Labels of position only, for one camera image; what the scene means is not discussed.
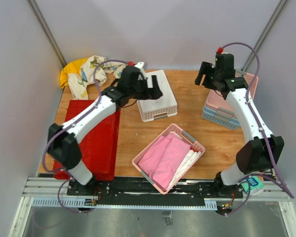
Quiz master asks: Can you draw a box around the teal patterned cloth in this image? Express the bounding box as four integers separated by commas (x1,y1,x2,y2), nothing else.
240,176,264,195

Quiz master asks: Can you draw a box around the white perforated basket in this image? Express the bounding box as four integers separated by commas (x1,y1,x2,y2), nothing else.
137,70,178,122

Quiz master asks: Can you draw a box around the pink folded cloth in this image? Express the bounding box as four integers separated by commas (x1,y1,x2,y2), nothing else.
138,133,191,190

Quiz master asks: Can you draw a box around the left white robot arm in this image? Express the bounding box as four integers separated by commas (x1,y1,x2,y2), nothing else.
46,63,163,196

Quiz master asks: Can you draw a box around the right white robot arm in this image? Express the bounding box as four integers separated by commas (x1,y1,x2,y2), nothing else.
195,52,284,198

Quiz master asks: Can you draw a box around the grey slotted cable duct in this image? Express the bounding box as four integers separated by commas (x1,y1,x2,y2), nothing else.
32,197,218,211

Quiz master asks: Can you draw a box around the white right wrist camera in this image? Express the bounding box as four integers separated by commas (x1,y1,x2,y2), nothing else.
216,47,227,54

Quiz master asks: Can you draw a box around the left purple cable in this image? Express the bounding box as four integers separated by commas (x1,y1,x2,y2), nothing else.
41,59,135,214

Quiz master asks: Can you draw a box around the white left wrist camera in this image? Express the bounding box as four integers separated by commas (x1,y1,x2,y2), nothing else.
134,62,146,75

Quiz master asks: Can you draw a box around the large red plastic container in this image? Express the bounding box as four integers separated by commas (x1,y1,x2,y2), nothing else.
54,100,120,181

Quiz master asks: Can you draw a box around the light blue perforated basket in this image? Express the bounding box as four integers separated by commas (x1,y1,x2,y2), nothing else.
203,106,239,122

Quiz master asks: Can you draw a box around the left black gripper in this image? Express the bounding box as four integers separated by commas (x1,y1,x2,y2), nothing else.
129,75,163,100

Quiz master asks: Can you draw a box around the white folded cloth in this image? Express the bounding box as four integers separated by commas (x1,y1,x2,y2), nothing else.
167,130,202,190

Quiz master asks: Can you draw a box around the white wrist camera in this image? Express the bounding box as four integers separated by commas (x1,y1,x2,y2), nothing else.
134,62,146,75
216,47,227,54

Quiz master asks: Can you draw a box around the pink basket with cloths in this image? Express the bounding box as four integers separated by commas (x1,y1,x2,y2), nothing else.
132,123,205,195

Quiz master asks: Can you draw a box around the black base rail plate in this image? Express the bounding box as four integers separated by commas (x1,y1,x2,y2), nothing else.
67,177,243,206

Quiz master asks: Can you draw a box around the yellow cloth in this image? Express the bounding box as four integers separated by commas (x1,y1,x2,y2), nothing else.
59,58,88,89

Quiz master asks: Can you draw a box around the patterned cream cloth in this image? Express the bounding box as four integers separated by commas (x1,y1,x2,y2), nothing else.
68,55,126,100

